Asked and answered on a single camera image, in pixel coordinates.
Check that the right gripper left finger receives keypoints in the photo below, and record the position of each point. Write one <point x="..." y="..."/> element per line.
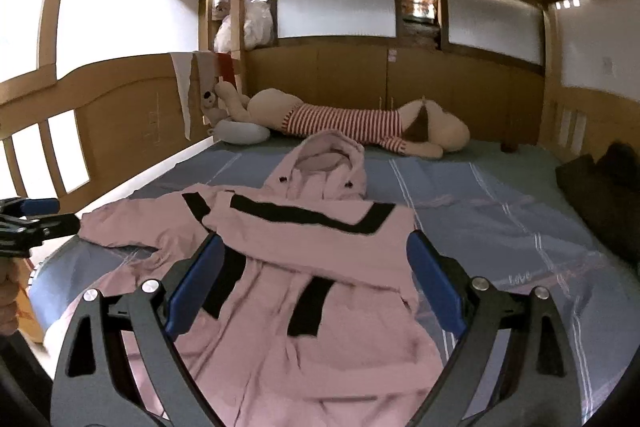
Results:
<point x="119" y="365"/>

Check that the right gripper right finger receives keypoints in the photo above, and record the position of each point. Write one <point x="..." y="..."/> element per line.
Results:
<point x="512" y="364"/>

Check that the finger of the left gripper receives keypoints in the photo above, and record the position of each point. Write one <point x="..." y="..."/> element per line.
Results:
<point x="18" y="236"/>
<point x="28" y="207"/>

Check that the pink hooded winter coat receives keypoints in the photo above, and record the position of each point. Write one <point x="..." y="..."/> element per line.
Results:
<point x="312" y="318"/>

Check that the black clothes pile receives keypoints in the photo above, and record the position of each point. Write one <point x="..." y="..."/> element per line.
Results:
<point x="605" y="195"/>

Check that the person's left hand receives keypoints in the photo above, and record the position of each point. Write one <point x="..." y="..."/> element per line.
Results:
<point x="9" y="289"/>

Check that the wooden bed headboard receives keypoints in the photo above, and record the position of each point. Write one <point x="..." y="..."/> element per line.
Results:
<point x="128" y="112"/>

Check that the white towel on headboard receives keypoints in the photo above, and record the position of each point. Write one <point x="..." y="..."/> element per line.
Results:
<point x="182" y="62"/>

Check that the small white plush dog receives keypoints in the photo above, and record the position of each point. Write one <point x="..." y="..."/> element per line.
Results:
<point x="211" y="111"/>

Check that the long striped plush dog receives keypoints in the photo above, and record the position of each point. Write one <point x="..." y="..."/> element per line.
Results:
<point x="419" y="128"/>

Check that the white plastic bag bundle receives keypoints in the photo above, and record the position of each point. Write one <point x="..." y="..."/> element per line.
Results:
<point x="258" y="27"/>

